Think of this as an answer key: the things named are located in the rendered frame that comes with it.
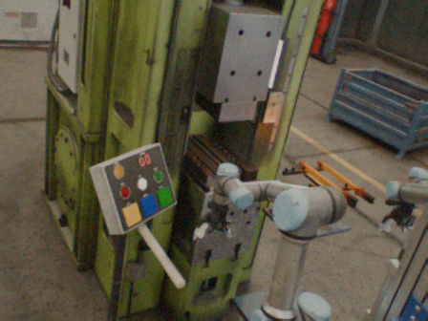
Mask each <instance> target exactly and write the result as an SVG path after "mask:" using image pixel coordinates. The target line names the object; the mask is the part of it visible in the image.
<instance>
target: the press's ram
mask: <svg viewBox="0 0 428 321"><path fill-rule="evenodd" d="M285 19H286V17H285V16H283V15H280V14H278V13H275V12H273V11H269V10H266V9H265V8H263V7H259V6H258V5H254V4H253V3H249V2H248V1H247V0H243V5H232V4H227V3H222V2H219V1H217V0H212V3H211V7H210V14H209V18H208V26H207V30H206V34H205V41H204V45H203V57H202V65H201V68H200V76H199V80H198V84H197V92H200V94H202V95H203V96H205V97H206V98H208V100H210V101H211V102H212V103H225V101H226V102H245V101H253V100H255V101H260V100H266V98H267V93H268V85H269V83H270V80H271V75H272V72H273V66H274V64H275V57H276V55H277V50H278V47H279V44H280V38H281V35H282V30H283V28H284V22H285Z"/></svg>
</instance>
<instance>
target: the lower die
mask: <svg viewBox="0 0 428 321"><path fill-rule="evenodd" d="M190 136H196V137H197V138H198V139H200V140H201V141H202V142H203V144H205V146H208V148H210V150H211V151H212V152H213V153H215V154H216V155H217V156H218V157H219V158H220V159H221V160H223V161H224V162H225V163H232V164H234V165H235V166H236V164H235V163H234V162H231V160H230V159H229V158H226V155H222V152H221V151H220V150H219V151H218V148H217V147H216V146H214V144H212V143H211V142H210V141H209V140H208V139H207V138H205V137H204V136H203V135H195V133H193V134H189V135H188V143H187V146H188V147H189V148H190V151H193V152H194V155H197V156H198V161H197V165H196V169H195V161H196V160H197V157H196V156H195V157H193V153H192V152H190V153H188V148H186V155H187V153H188V160H187V165H188V166H190V160H191V157H193V160H192V163H191V169H192V170H194V169H195V172H196V174H197V175H199V171H200V166H201V164H202V163H205V164H206V168H205V164H203V165H202V168H201V171H200V178H201V179H202V180H203V181H204V182H205V184H206V185H208V187H210V186H214V185H215V181H216V179H217V172H218V170H219V166H220V164H219V163H218V162H217V161H216V160H214V158H213V157H212V156H211V155H209V154H208V153H207V152H206V151H205V150H204V149H203V148H202V147H201V146H200V145H199V144H198V143H197V142H196V141H195V140H194V139H193V138H190ZM209 142H210V143H209ZM186 155H184V161H185V162H186ZM200 160H202V163H201V161H200ZM236 167H237V168H238V175H237V177H238V179H240V176H241V168H239V167H238V166H236Z"/></svg>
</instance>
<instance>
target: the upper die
mask: <svg viewBox="0 0 428 321"><path fill-rule="evenodd" d="M195 103H196V104H197V105H199V106H200V107H202V109H204V110H205V111H206V112H207V113H208V114H210V115H211V116H212V117H213V118H215V119H216V120H217V121H219V122H223V121H232V120H253V116H254V113H255V110H256V104H257V101H255V100H253V101H245V102H226V101H225V103H212V102H211V101H210V100H208V98H206V97H205V96H203V95H202V94H200V92H196V96H195Z"/></svg>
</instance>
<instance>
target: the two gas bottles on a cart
mask: <svg viewBox="0 0 428 321"><path fill-rule="evenodd" d="M347 4H348V0H328V1H326V3H325V5H324V7H323V8H321V10H323V11H322V13H321V18H320V20H319V25H318V28H317V30H316V33H315V34H314V35H315V37H314V42H312V46H311V49H310V54H312V55H314V56H315V57H319V58H320V59H323V60H324V61H325V62H326V63H327V64H332V63H335V61H337V59H335V58H336V53H335V52H334V47H335V44H336V39H337V37H338V34H339V31H340V29H341V26H342V21H343V16H345V15H344V14H345V9H346V8H347Z"/></svg>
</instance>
